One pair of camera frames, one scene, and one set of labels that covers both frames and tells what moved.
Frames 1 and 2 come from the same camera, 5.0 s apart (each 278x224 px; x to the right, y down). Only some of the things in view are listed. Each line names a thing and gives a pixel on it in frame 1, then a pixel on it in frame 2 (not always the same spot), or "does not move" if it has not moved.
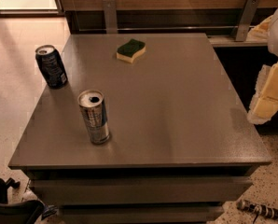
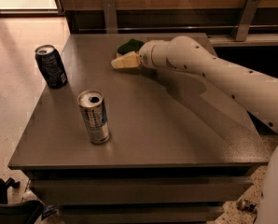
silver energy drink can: x=93 y=110 does not move
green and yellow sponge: x=127 y=51 does not move
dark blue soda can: x=51 y=66 does not move
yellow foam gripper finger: x=271 y=92 -> x=129 y=60
